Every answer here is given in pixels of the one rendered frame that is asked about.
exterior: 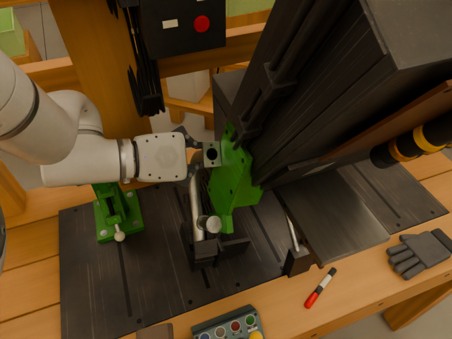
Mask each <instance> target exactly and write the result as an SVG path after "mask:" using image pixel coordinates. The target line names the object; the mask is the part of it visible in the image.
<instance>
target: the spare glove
mask: <svg viewBox="0 0 452 339"><path fill-rule="evenodd" d="M399 240H400V241H401V242H403V243H401V244H399V245H396V246H393V247H390V248H387V249H386V253H387V255H388V256H392V255H394V254H397V255H394V256H392V257H390V258H389V260H388V262H389V264H391V265H395V264H397V263H399V262H402V261H403V262H402V263H400V264H398V265H396V266H394V268H393V271H394V272H395V273H396V274H399V273H401V272H403V271H405V270H407V269H409V268H411V267H412V266H414V265H415V266H414V267H412V268H411V269H409V270H407V271H406V272H405V273H403V274H402V278H403V279H404V280H410V279H411V278H413V277H415V276H416V275H417V274H419V273H421V272H422V271H423V270H426V269H429V268H432V267H433V266H436V265H437V264H440V263H441V262H443V261H445V260H447V259H449V258H450V257H451V254H452V239H451V238H449V237H448V236H447V235H446V234H445V233H444V232H443V231H442V230H441V229H439V228H437V229H434V230H432V231H431V232H429V231H424V232H422V233H420V234H418V235H417V234H401V235H400V236H399ZM400 252H401V253H400ZM398 253H399V254H398ZM406 259H407V260H406ZM404 260H405V261H404Z"/></svg>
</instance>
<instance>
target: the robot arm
mask: <svg viewBox="0 0 452 339"><path fill-rule="evenodd" d="M188 147H192V148H195V149H202V142H197V141H195V140H194V139H193V138H192V137H191V136H190V135H189V134H188V133H187V131H186V129H185V128H184V126H179V127H178V128H176V129H174V130H173V131H171V132H169V133H153V134H148V135H140V136H137V137H134V139H133V141H132V142H131V141H130V139H105V138H104V134H103V126H102V119H101V116H100V113H99V111H98V109H97V108H96V106H95V105H94V104H93V102H92V101H91V100H90V99H89V98H88V97H87V96H86V95H84V94H83V93H81V92H79V91H74V90H59V91H52V92H48V93H46V92H45V91H44V90H43V89H41V88H40V87H39V86H38V85H37V84H36V83H35V82H34V81H33V80H32V79H31V78H30V77H29V76H28V75H27V74H26V73H25V72H24V71H22V70H21V69H20V68H19V67H18V66H17V65H16V64H15V63H14V62H13V61H12V60H11V59H10V58H9V57H8V56H7V55H6V54H5V53H4V52H3V51H2V50H1V49H0V150H2V151H4V152H6V153H8V154H10V155H13V156H15V157H18V158H20V159H22V160H24V161H27V162H30V163H34V164H38V165H40V173H41V177H42V181H43V183H44V185H45V186H46V187H47V188H54V187H61V186H76V185H84V184H99V183H107V182H120V181H121V180H123V183H125V184H126V183H130V180H131V178H133V177H135V178H136V179H137V180H138V181H140V182H175V183H177V184H179V185H181V186H184V187H187V186H188V185H189V183H190V181H191V178H192V176H193V175H194V174H195V173H196V172H197V170H199V169H200V168H209V167H203V162H196V163H194V164H187V160H186V148H188ZM187 170H188V171H187ZM6 245H7V232H6V226H5V217H4V214H3V211H2V208H1V205H0V277H1V273H2V271H3V265H4V261H5V255H6Z"/></svg>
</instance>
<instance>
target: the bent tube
mask: <svg viewBox="0 0 452 339"><path fill-rule="evenodd" d="M210 144H212V147H211V146H210ZM196 162H203V167H219V166H221V149H220V141H208V142H202V149H201V150H198V151H196V152H195V153H194V154H193V156H192V158H191V160H190V164H194V163H196ZM211 162H213V165H212V164H211ZM188 192H189V199H190V211H191V218H192V230H193V238H194V242H195V241H202V240H206V239H205V232H204V231H201V230H199V229H198V227H197V226H196V220H197V218H198V217H199V216H201V215H203V213H202V201H201V195H200V169H199V170H197V172H196V173H195V174H194V175H193V176H192V178H191V181H190V183H189V185H188Z"/></svg>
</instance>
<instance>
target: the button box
mask: <svg viewBox="0 0 452 339"><path fill-rule="evenodd" d="M249 315H252V316H253V317H254V323H253V324H252V325H248V324H247V323H246V317H247V316H249ZM233 322H239V324H240V327H239V329H238V331H233V330H232V329H231V324H232V323H233ZM217 328H223V329H224V330H225V334H224V336H222V337H218V336H217V335H216V330H217ZM191 330H192V335H193V338H194V339H200V337H201V335H202V334H208V335H209V339H250V335H251V333H253V332H259V333H261V335H262V337H263V339H266V338H265V335H264V331H263V329H262V324H261V322H260V318H259V315H258V312H257V310H256V309H255V308H254V307H253V306H252V305H251V304H249V305H245V306H243V307H240V308H238V309H235V310H233V311H230V312H228V313H225V314H223V315H220V316H217V317H214V318H213V319H210V320H207V321H205V322H202V323H200V324H197V325H195V326H192V327H191Z"/></svg>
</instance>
